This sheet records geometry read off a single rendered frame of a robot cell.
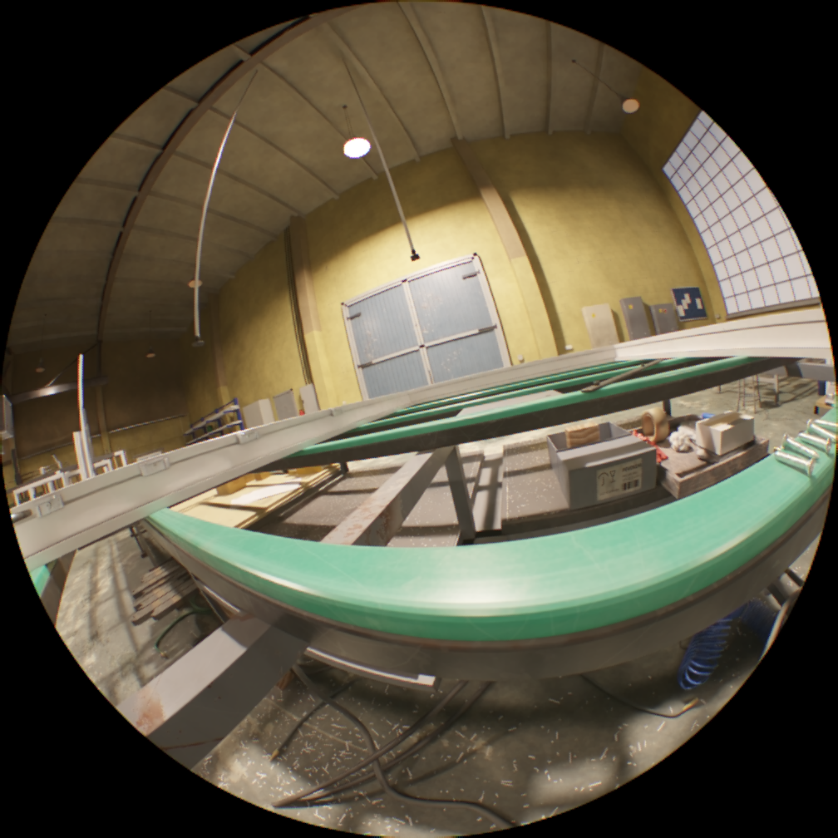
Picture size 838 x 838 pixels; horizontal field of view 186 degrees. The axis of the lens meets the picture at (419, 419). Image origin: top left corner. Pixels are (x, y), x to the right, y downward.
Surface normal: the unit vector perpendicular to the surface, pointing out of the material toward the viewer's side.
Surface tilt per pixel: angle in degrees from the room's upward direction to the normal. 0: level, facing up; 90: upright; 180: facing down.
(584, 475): 90
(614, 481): 90
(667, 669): 0
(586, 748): 0
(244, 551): 0
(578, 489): 90
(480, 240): 90
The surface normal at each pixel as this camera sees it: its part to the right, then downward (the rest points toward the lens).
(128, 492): 0.92, -0.19
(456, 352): -0.31, 0.18
